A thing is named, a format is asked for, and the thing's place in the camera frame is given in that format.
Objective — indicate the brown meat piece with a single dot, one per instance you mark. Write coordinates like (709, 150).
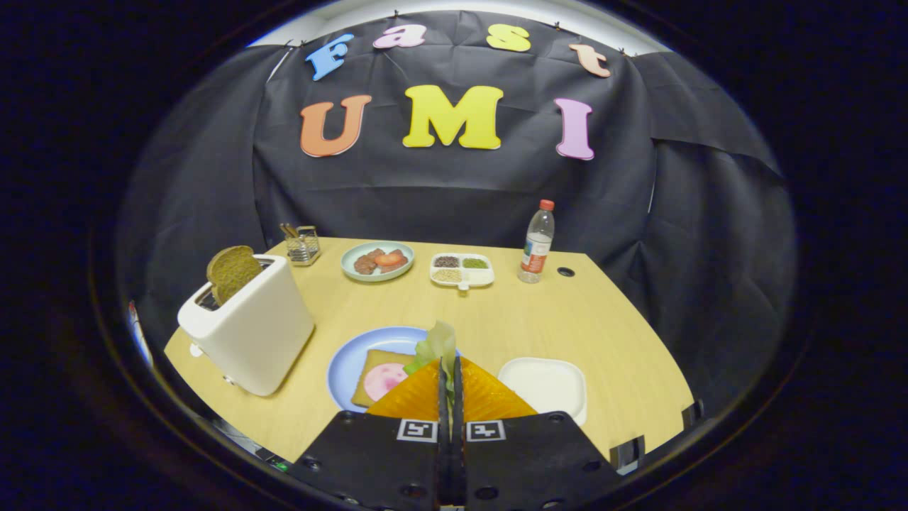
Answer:
(365, 264)

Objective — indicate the white divided spice dish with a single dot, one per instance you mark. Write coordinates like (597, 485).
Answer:
(461, 284)

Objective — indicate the clear red-capped water bottle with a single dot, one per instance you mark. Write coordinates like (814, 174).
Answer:
(535, 248)

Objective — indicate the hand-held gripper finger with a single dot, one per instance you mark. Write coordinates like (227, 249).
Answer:
(445, 454)
(458, 454)

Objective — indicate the brown toast slice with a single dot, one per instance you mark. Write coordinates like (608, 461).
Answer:
(230, 273)

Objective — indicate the pale green round plate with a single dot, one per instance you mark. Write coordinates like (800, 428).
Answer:
(379, 277)

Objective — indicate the white square plate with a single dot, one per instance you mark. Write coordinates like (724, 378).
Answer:
(543, 387)

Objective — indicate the white toaster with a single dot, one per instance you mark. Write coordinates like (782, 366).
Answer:
(262, 333)

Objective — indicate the black table edge bracket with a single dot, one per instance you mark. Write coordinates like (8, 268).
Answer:
(628, 454)
(693, 414)

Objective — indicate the green lettuce leaf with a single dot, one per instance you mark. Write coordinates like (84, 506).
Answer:
(436, 344)

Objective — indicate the square bread slice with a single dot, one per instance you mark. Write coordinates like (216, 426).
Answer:
(376, 357)

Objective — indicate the pink ham slice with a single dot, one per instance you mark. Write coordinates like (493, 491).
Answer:
(383, 383)

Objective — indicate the blue round plate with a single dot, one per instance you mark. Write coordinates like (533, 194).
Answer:
(347, 362)

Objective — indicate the red sausage piece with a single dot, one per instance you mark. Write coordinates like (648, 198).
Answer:
(392, 260)

